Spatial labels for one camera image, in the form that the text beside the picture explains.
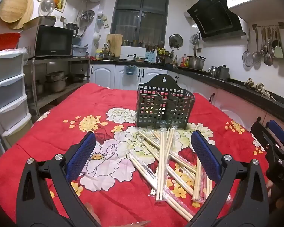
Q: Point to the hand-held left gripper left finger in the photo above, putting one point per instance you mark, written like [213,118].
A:
[81,156]

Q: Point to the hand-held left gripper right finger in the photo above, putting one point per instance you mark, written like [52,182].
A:
[206,156]

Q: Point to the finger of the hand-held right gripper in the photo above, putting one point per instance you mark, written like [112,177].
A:
[277,128]
[259,130]

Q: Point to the pile of wooden chopsticks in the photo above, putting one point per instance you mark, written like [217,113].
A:
[162,165]

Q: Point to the green plastic utensil basket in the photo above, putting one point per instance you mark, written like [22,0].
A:
[151,113]

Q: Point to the person's right hand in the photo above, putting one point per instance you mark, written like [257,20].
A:
[278,199]

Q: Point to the person's left hand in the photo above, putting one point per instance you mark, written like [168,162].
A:
[93,212]

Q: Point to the red floral blanket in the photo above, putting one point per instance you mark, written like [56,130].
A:
[49,123]

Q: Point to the steel lidded pot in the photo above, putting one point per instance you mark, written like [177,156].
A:
[223,73]

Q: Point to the hanging steel ladle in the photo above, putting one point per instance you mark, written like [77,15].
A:
[268,60]

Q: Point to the hanging steel skimmer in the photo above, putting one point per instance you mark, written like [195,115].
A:
[256,56]

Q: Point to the small steel kettle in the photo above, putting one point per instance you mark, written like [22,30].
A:
[213,71]

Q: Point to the hanging pale spatula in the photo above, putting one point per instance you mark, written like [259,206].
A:
[278,52]

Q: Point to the stacked steel pots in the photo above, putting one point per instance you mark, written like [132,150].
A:
[55,82]

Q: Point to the black frying pan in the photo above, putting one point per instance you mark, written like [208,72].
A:
[79,78]

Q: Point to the steel stockpot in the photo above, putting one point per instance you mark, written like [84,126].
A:
[195,62]

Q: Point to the metal shelf rack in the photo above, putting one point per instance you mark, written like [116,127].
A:
[59,62]

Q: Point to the group of condiment bottles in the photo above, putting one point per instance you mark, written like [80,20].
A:
[182,61]

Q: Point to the blue plastic bag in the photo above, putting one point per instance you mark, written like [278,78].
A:
[130,71]

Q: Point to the yellow container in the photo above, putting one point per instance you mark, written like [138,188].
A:
[99,54]

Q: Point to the plastic drawer unit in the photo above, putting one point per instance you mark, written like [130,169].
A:
[7,85]

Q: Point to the blue dish container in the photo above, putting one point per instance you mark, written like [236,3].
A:
[80,50]

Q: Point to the hanging kitchen tools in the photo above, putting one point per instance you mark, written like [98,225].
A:
[196,39]

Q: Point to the kitchen faucet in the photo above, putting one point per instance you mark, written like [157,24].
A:
[108,46]

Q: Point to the blue knife block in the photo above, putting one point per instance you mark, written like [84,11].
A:
[151,56]

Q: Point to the white countertop appliance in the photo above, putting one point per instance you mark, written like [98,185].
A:
[132,52]

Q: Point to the wooden cutting board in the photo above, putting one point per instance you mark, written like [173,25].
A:
[114,43]

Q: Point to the black microwave oven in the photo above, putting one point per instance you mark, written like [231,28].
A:
[52,42]

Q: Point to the hanging dark pot lid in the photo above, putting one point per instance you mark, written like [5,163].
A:
[175,41]

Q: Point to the white hanging jug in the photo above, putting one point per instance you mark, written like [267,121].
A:
[96,37]

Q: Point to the black range hood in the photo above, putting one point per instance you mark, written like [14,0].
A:
[215,19]

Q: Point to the black blender jug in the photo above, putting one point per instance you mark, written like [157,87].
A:
[72,29]

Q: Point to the row of spice jars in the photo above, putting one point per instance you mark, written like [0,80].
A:
[142,44]

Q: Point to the red plastic basin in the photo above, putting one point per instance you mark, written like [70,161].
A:
[4,42]

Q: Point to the hanging steel basin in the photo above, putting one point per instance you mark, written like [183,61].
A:
[87,17]

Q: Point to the beige box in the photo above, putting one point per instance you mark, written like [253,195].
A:
[41,21]

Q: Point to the dark framed window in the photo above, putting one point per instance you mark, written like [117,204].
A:
[139,16]

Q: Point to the round wooden board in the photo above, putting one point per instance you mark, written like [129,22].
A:
[29,11]

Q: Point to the glass pot lid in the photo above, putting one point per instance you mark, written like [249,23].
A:
[46,6]

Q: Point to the round bamboo trays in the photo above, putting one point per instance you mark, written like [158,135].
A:
[13,6]

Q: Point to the wall utensil rail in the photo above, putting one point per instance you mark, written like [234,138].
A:
[267,26]

